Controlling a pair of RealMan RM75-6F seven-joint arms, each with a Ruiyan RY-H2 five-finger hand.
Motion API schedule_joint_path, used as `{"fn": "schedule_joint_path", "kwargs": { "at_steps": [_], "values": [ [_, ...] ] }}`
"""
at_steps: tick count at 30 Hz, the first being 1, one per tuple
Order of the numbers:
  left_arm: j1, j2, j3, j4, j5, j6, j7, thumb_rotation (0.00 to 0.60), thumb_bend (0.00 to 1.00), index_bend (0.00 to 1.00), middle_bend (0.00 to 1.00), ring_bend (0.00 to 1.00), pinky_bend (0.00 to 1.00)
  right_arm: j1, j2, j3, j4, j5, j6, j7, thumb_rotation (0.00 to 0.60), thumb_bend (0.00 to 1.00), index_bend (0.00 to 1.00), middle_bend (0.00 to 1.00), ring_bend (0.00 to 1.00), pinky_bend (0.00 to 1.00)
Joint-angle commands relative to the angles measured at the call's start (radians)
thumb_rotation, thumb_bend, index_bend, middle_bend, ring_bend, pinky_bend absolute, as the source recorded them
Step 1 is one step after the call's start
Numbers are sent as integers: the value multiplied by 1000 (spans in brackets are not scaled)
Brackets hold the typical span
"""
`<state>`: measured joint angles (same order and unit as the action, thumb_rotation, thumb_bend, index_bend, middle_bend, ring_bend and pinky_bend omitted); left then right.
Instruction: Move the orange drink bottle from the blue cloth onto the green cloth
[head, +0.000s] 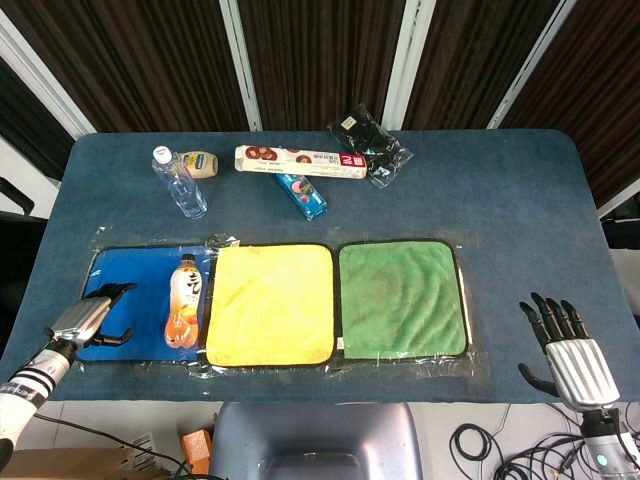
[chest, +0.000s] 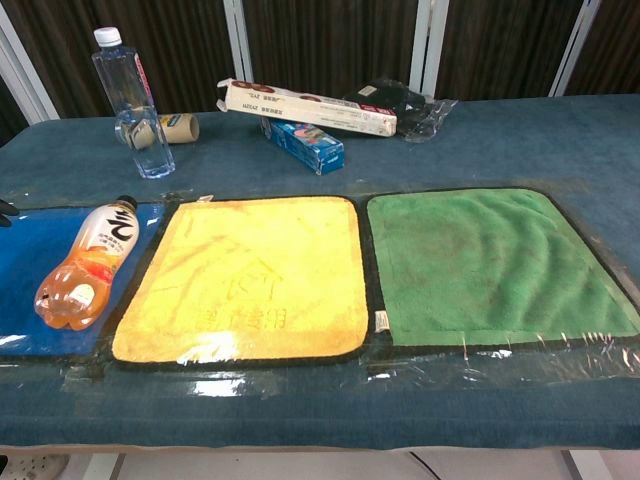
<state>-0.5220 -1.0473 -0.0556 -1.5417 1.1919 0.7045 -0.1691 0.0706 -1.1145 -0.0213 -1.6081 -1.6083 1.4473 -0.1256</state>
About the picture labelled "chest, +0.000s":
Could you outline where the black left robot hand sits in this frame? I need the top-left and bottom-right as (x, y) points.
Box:
(0, 198), (20, 229)

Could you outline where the orange drink bottle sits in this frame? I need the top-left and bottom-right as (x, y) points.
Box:
(34, 195), (141, 331)

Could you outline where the blue cloth mat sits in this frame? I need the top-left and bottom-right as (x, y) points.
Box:
(0, 201), (167, 357)

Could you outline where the clear water bottle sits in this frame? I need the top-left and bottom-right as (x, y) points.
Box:
(90, 27), (177, 180)

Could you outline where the yellow cloth mat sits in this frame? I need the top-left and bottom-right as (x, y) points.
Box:
(110, 195), (370, 363)

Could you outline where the green cloth mat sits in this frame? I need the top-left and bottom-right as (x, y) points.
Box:
(366, 187), (640, 349)

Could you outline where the cardboard tube roll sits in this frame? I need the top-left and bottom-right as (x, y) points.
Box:
(121, 112), (201, 151)

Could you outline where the white perforated shoe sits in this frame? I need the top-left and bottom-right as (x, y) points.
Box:
(0, 452), (70, 480)

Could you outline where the blue wrap box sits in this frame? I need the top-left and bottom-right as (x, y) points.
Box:
(259, 117), (346, 177)

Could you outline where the long white wrap box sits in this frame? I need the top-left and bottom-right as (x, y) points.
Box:
(216, 77), (399, 140)

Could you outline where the blue table cloth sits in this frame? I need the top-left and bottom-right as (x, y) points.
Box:
(0, 93), (640, 450)

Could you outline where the black cloth in plastic bag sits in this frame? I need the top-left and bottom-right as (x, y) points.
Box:
(342, 75), (459, 144)

